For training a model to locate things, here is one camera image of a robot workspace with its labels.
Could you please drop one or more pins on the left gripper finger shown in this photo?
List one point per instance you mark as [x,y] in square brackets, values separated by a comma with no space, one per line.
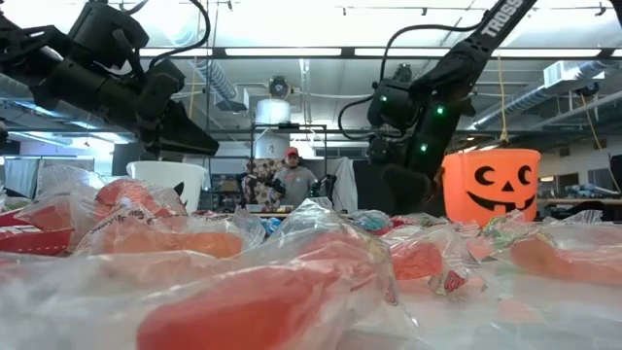
[184,138]

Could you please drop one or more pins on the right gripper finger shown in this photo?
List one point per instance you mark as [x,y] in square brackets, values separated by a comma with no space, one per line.
[408,192]

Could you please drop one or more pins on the red gummy fish candy pack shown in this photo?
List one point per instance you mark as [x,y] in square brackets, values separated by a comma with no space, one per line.
[184,243]
[559,262]
[243,311]
[131,197]
[418,260]

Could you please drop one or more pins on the green sour candy pack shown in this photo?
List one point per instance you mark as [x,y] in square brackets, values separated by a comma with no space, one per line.
[505,228]

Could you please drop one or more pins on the red Skittles candy pack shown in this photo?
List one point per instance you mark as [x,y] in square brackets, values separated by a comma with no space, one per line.
[34,243]

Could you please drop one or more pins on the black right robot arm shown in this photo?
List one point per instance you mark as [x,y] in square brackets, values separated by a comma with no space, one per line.
[486,39]

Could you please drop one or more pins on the white scary-face halloween bucket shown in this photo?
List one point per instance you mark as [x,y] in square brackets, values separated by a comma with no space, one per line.
[165,180]

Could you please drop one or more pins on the black partition panel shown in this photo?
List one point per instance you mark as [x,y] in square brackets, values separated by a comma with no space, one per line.
[364,189]

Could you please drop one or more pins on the orange jack-o-lantern bucket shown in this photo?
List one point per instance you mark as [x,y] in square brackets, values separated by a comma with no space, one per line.
[457,204]

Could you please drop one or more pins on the white hanging cloth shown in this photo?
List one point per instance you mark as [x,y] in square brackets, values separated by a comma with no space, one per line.
[345,185]

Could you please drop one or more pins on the brown dotted cloth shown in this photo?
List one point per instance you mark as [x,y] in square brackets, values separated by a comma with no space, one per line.
[262,167]

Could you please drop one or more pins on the ceiling light strip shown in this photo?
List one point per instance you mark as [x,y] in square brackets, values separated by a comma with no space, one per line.
[282,51]
[403,51]
[170,51]
[544,52]

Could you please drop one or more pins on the white cylindrical tank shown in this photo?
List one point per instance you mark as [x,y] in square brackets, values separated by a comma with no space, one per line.
[272,112]

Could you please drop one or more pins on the black round ceiling fan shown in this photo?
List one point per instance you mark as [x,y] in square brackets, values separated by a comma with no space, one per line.
[279,88]

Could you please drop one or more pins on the plain white curtain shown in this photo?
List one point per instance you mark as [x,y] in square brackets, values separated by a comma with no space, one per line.
[22,177]

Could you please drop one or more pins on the person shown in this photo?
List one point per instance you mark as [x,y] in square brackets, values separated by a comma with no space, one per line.
[296,185]

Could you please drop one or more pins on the white ceiling vent box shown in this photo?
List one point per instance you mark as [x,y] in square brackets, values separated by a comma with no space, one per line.
[563,73]

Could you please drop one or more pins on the black wall monitor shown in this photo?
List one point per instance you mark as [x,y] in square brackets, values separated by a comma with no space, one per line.
[124,160]

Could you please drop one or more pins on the silver spiral air duct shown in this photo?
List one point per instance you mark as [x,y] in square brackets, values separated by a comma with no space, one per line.
[216,80]
[534,94]

